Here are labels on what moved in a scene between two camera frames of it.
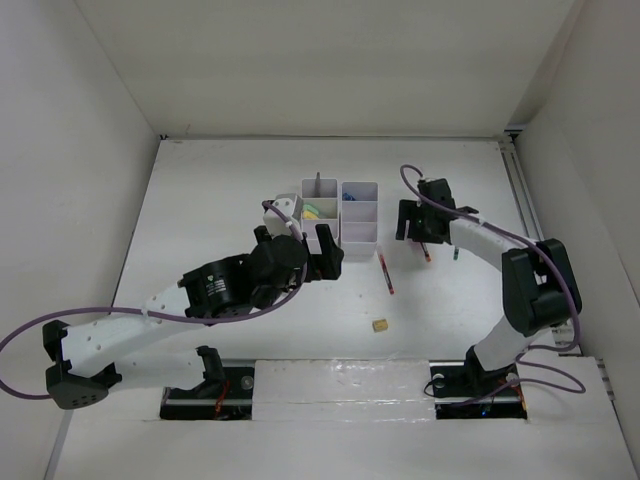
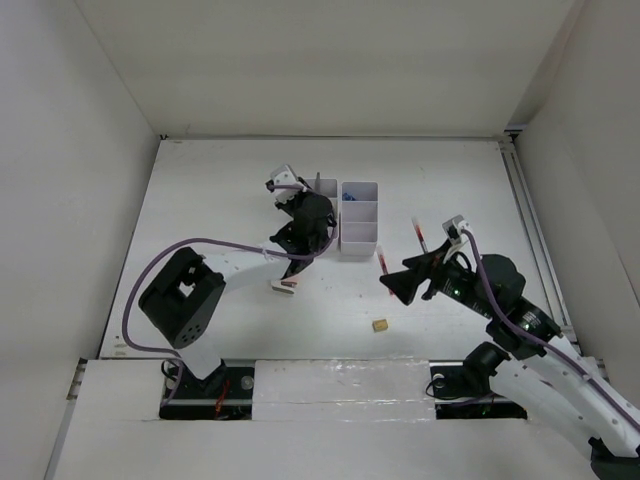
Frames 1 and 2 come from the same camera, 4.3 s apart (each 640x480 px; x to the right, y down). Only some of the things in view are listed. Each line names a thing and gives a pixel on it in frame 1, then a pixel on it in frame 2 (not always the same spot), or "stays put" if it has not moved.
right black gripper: x=407 y=211 → x=404 y=283
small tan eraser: x=379 y=325 stays put
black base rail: x=456 y=395 stays put
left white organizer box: x=327 y=206 stays put
